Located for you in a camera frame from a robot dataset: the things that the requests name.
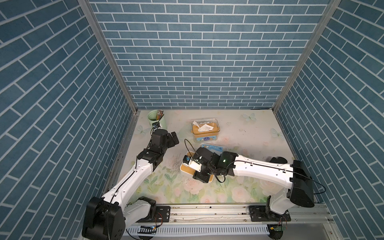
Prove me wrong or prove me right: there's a white box with bamboo lid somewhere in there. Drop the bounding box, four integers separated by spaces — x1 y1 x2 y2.
180 152 196 178

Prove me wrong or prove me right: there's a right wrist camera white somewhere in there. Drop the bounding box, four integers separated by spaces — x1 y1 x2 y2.
183 155 202 172

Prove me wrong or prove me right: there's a blue tissue pack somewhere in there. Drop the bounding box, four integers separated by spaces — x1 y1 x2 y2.
201 144 224 154
192 120 219 142

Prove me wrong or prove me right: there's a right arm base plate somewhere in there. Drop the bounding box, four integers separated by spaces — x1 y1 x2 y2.
249 205 291 222

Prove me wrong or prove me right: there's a white plastic box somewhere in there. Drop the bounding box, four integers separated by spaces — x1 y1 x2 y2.
199 143 225 155

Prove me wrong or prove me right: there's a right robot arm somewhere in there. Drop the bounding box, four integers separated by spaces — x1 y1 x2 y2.
183 147 315 216

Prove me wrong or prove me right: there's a bundle of coloured pencils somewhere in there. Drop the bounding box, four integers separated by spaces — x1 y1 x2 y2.
156 110 164 121

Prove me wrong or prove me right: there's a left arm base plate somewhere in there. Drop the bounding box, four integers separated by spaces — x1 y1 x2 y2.
137 206 171 224

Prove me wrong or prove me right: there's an aluminium mounting rail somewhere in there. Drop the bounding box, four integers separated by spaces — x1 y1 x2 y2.
131 202 334 226

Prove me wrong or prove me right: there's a green pencil cup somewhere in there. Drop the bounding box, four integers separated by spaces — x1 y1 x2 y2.
147 110 167 130

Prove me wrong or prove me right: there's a clear plastic tissue box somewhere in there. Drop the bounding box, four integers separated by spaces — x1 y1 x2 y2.
191 118 221 143

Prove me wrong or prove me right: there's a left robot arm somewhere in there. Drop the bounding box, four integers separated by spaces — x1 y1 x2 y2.
82 129 179 240

